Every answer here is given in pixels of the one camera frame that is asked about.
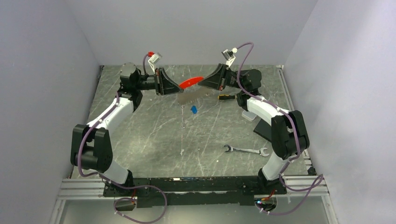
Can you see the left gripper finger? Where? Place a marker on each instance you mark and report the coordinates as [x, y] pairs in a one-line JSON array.
[[166, 82], [170, 89]]

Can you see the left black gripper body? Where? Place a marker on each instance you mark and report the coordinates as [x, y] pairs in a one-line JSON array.
[[152, 82]]

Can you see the black flat plate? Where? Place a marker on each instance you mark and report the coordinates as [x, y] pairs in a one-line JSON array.
[[263, 129]]

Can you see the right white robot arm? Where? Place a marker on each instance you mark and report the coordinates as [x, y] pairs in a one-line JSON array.
[[288, 134]]

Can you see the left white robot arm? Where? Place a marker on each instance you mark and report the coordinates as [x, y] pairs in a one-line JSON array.
[[91, 147]]

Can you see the silver combination wrench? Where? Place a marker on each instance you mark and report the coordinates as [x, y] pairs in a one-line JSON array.
[[260, 151]]

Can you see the aluminium frame rail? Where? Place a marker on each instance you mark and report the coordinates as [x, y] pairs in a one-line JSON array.
[[93, 189]]

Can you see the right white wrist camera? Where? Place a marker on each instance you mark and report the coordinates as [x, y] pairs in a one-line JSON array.
[[229, 55]]

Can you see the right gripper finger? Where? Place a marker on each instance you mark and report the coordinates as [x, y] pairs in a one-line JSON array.
[[216, 77], [211, 85]]

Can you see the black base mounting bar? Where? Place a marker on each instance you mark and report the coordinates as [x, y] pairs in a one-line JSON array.
[[241, 190]]

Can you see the yellow black screwdriver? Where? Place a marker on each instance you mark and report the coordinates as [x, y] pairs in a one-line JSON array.
[[226, 97]]

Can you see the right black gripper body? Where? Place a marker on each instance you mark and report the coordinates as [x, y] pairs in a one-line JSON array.
[[229, 78]]

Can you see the blue tagged key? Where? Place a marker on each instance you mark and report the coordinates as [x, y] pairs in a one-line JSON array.
[[194, 109]]

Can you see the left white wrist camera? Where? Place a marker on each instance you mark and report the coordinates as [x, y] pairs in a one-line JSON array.
[[153, 60]]

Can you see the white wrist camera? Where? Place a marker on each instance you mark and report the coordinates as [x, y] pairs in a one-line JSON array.
[[229, 55], [153, 60]]

